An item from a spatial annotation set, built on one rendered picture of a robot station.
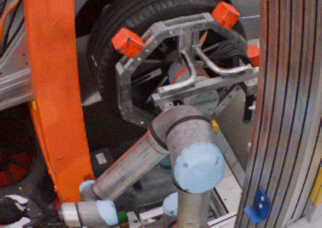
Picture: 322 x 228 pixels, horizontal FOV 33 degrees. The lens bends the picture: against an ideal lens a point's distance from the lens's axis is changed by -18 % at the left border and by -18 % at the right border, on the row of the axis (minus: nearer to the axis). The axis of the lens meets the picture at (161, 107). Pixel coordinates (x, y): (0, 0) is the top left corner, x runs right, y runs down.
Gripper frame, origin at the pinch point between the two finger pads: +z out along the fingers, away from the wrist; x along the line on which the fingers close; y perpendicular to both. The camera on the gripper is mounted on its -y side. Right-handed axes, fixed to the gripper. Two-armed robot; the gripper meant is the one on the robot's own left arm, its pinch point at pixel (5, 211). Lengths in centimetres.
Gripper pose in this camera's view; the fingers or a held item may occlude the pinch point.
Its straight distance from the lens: 165.2
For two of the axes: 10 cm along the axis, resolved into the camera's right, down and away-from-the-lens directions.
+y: 0.5, 8.0, 5.9
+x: -1.9, -5.8, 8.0
